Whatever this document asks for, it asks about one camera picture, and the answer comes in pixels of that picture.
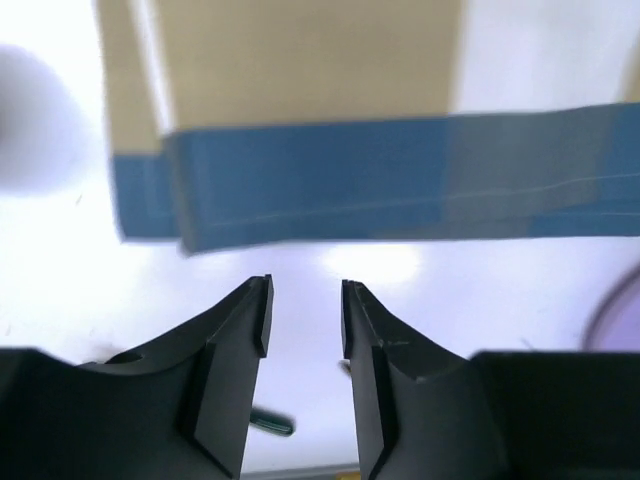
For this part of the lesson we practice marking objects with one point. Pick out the gold knife green handle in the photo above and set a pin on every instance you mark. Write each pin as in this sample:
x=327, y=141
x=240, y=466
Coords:
x=272, y=422

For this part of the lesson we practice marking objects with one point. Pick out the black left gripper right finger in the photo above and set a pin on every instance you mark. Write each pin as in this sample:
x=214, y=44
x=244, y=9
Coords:
x=423, y=412

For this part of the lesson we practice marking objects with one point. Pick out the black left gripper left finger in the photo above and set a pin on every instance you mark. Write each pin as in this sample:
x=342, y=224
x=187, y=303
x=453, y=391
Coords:
x=175, y=407

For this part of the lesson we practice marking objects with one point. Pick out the blue beige white placemat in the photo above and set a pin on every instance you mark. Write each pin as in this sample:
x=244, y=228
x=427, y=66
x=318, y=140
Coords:
x=237, y=123

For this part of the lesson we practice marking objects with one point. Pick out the purple plate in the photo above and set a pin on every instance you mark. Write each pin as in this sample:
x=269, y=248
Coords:
x=614, y=326

